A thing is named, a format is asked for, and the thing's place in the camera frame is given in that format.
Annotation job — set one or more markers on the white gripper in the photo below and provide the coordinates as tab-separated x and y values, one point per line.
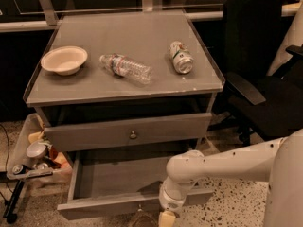
169	200

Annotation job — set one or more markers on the grey drawer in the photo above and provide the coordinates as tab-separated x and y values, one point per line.
130	132
110	183

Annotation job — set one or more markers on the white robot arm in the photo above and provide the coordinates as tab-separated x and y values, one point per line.
278	162

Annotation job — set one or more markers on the grey top drawer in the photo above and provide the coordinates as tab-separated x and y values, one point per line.
130	132

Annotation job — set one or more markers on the grey drawer cabinet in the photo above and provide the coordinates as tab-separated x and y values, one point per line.
94	95

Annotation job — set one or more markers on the silver can in bin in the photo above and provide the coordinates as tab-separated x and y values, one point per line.
36	150

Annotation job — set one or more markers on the black office chair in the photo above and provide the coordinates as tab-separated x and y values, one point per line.
271	106

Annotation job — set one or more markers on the small can in bin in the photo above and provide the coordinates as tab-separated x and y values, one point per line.
18	169

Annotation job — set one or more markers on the black bin stand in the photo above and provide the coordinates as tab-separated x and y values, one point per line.
9	215

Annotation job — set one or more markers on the clear plastic water bottle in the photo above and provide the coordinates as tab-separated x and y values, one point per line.
127	68

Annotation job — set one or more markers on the white paper bowl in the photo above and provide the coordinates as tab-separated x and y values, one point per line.
64	61

